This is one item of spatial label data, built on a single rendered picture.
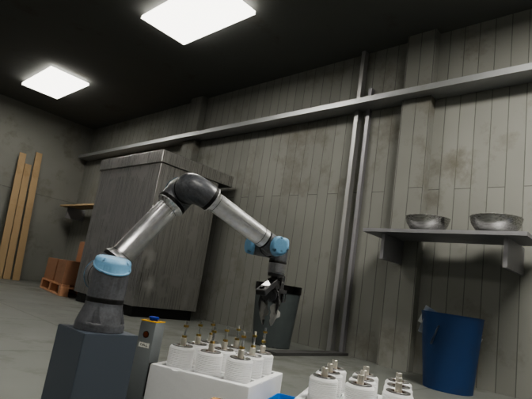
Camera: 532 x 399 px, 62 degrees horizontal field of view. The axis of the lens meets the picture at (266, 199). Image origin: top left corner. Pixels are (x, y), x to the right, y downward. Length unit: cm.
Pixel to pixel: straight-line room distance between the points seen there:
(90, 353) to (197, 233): 425
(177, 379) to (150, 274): 360
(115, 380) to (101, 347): 12
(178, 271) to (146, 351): 364
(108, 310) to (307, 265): 373
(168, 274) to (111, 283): 392
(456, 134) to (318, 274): 198
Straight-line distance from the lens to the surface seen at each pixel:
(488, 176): 436
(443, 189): 445
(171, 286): 544
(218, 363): 171
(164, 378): 175
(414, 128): 467
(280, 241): 171
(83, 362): 145
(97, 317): 149
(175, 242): 542
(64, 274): 683
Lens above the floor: 50
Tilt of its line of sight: 11 degrees up
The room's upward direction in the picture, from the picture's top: 9 degrees clockwise
